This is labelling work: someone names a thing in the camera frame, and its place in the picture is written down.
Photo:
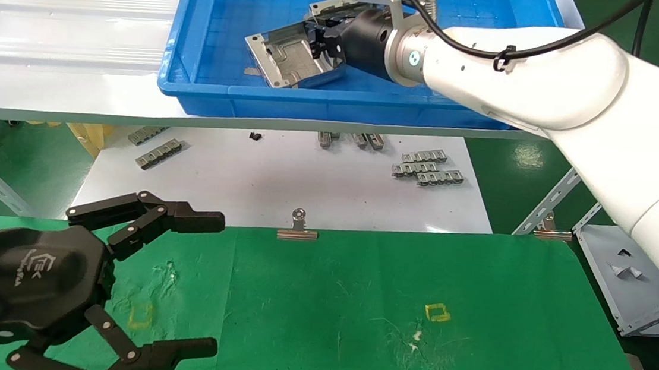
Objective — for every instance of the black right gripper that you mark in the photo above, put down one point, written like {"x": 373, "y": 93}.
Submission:
{"x": 369, "y": 42}

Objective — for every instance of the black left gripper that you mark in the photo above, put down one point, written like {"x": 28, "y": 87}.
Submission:
{"x": 28, "y": 284}

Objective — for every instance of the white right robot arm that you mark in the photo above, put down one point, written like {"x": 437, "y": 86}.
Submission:
{"x": 610, "y": 114}

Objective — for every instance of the grey tape strip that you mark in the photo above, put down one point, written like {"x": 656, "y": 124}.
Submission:
{"x": 250, "y": 72}

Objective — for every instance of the grey metal clip strip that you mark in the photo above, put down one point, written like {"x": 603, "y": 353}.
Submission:
{"x": 375, "y": 141}
{"x": 440, "y": 178}
{"x": 159, "y": 153}
{"x": 424, "y": 156}
{"x": 146, "y": 134}
{"x": 359, "y": 140}
{"x": 413, "y": 168}
{"x": 327, "y": 139}

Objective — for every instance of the blue plastic bin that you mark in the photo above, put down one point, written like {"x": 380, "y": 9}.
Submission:
{"x": 241, "y": 103}

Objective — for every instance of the small black plastic piece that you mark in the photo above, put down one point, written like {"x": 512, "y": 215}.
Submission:
{"x": 255, "y": 137}

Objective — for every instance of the silver binder clip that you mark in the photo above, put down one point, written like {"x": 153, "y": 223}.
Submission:
{"x": 552, "y": 233}
{"x": 297, "y": 234}

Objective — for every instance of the green table cloth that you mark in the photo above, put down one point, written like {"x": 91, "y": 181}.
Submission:
{"x": 323, "y": 327}

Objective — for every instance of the grey metal shelf rack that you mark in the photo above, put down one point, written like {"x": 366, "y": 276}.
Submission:
{"x": 74, "y": 100}
{"x": 641, "y": 302}

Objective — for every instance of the small grey metal piece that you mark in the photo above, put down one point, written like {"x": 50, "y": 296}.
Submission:
{"x": 616, "y": 270}
{"x": 634, "y": 272}

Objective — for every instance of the small black bracket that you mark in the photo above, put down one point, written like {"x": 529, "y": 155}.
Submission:
{"x": 623, "y": 252}

